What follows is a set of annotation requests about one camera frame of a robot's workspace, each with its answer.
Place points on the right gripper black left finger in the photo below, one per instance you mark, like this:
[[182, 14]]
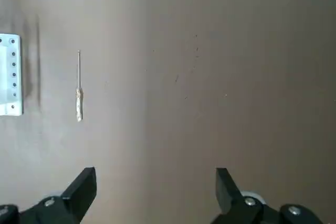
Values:
[[76, 197]]

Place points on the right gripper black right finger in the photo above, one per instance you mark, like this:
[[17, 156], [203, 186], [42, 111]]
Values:
[[228, 195]]

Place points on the white test tube rack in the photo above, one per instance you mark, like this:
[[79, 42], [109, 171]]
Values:
[[15, 77]]

